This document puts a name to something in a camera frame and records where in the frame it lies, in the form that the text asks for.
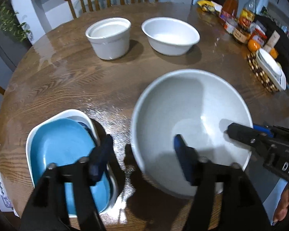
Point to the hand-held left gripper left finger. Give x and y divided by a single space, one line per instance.
100 160

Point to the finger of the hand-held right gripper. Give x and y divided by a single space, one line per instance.
243 133
263 128

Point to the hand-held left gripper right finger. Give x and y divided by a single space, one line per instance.
185 160

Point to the large grey bowl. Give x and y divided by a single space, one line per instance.
183 105

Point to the white cylindrical ceramic bowl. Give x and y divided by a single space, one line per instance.
109 43

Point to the person's right hand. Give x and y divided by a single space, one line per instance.
285 204

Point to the wooden beaded trivet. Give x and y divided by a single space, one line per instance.
255 69

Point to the white patterned rectangular dish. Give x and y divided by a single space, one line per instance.
269 67

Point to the green fruit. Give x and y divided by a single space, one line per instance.
278 65

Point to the orange fruit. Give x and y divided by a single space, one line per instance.
253 45
274 53

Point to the beige tube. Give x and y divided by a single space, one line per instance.
273 41

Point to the red lid jar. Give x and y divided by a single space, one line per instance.
259 37

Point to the brown sauce jar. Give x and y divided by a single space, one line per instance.
240 35

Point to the white printed box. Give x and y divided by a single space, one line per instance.
1 192

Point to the small red label jar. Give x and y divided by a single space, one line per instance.
230 27

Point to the clear bottle yellow cap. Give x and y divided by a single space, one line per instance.
248 14

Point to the orange sauce bottle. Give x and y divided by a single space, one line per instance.
230 7

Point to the yellow snack packet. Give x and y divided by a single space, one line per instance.
208 6

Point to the grey refrigerator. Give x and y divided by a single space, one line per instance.
12 50

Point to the trailing green plant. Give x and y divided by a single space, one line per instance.
12 21

